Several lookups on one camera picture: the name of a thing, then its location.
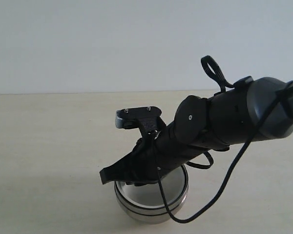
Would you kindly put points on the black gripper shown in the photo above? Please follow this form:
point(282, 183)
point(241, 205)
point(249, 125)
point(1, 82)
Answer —
point(156, 154)

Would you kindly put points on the ribbed stainless steel bowl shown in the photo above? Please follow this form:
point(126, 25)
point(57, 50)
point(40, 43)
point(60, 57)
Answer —
point(175, 185)

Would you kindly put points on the smooth stainless steel bowl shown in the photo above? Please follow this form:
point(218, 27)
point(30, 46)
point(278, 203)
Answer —
point(145, 203)

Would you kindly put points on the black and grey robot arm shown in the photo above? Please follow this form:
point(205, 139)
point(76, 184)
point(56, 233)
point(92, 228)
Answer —
point(258, 110)

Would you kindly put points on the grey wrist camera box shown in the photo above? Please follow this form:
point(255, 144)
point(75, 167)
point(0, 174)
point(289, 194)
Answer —
point(146, 119)

